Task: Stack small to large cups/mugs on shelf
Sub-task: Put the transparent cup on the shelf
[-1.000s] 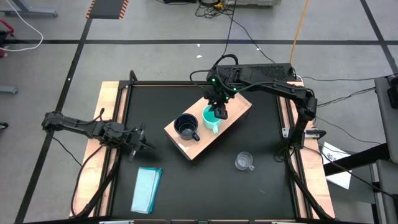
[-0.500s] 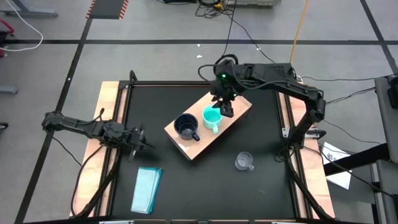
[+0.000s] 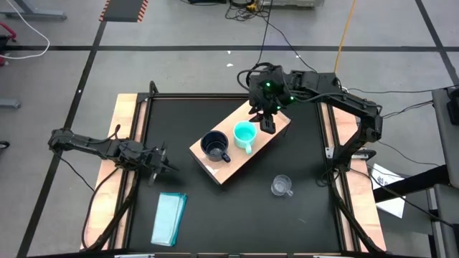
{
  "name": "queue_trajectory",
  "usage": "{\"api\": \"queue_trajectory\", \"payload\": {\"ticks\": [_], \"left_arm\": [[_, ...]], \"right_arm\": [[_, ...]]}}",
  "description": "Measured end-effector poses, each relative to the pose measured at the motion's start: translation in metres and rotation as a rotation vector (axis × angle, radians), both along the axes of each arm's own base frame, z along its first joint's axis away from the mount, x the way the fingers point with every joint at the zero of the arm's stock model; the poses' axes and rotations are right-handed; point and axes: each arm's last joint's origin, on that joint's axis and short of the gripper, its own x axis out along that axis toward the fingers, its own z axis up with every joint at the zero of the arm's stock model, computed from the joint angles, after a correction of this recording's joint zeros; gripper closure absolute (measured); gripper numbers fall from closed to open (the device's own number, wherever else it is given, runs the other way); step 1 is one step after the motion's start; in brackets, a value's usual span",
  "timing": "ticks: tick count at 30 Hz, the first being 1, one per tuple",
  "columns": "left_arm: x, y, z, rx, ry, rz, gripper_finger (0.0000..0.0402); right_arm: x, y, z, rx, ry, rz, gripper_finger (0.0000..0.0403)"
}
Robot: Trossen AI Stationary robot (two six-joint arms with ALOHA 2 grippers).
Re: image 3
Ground tangled black floor cables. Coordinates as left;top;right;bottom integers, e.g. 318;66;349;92
224;0;270;21

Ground black braided cable sleeve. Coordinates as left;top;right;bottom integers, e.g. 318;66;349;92
324;171;387;254
81;164;141;251

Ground black mat with red stripes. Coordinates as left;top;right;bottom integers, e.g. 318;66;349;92
98;0;148;23

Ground white cable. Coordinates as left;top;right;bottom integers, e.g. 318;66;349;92
0;0;50;60

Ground black metal beam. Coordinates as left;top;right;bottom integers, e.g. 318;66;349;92
372;164;449;204

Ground grey equipment case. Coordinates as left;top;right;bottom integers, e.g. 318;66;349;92
261;0;323;7

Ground small grey metal foot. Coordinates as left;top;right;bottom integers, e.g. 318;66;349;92
0;98;22;110

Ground clear glass mug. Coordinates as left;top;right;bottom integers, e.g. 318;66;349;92
270;174;295;198

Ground teal plastic mug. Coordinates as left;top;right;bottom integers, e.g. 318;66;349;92
232;120;258;156

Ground grey metal stand foot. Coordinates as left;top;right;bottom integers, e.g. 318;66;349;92
0;0;67;21

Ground black device on desk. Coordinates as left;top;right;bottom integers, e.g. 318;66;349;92
445;85;459;125

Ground light blue folded cloth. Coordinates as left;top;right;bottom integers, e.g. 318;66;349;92
151;192;188;247

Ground red cart frame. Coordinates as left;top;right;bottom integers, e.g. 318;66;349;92
0;22;17;67

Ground dark blue enamel mug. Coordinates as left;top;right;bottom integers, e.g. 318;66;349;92
199;130;232;163

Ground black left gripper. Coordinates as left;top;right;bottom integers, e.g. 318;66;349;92
142;141;179;187

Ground thin black floor cable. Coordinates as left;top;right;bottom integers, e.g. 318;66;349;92
346;87;435;95
382;100;434;119

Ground grey desk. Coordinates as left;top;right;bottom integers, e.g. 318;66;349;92
431;87;459;258

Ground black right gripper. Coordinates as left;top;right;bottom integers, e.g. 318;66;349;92
247;64;294;135

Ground wooden shelf with black legs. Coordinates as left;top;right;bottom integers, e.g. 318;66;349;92
189;100;292;186

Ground yellow cable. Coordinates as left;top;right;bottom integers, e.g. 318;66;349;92
333;0;356;75

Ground white paper sheet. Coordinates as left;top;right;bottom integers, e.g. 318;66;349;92
368;163;406;219

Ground black hanging cable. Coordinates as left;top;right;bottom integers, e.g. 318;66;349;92
237;0;275;87

